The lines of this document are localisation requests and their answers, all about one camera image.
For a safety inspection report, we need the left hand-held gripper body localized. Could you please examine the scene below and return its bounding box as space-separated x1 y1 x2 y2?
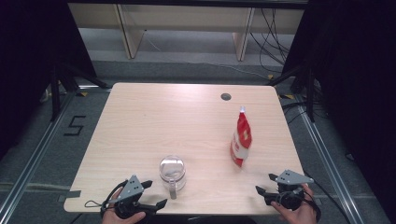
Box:
106 175 157 219

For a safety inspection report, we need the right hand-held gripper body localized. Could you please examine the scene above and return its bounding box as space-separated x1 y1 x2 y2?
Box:
263 169 315 211

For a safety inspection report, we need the clear jug with beige handle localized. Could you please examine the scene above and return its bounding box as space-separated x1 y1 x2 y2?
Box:
159 154 188 201

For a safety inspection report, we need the red and white pouch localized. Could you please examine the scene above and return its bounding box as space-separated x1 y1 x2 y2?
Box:
230 105 253 168

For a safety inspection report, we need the person's left hand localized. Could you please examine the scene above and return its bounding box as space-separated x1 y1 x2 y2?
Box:
101 203 147 224

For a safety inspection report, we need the person's right hand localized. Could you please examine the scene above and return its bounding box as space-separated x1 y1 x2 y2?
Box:
270 183 318 224

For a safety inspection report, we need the grey tape strip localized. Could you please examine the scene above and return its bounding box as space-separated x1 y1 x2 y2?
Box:
57 189 82 203

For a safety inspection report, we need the black metal stand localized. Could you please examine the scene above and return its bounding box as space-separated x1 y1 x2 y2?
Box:
266 64 316 123
49 61 110 123

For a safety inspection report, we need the black curtain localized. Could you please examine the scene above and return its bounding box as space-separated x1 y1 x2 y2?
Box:
281 0 396 220
0 0 98 161

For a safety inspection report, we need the light wooden shelf unit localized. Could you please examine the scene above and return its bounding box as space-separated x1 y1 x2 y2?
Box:
67 3 305 63

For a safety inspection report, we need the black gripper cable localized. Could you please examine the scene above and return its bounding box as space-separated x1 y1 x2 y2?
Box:
306 189 322 223
84 179 129 219

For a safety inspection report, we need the metal floor rail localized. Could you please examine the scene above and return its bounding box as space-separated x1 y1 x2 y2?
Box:
293 94 354 224
0 91 78 224

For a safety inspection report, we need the black floor cable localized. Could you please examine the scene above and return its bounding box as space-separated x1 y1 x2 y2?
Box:
303 170 353 224

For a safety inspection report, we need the bundle of black cables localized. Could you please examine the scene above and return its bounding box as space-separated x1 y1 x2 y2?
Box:
249 7 293 75

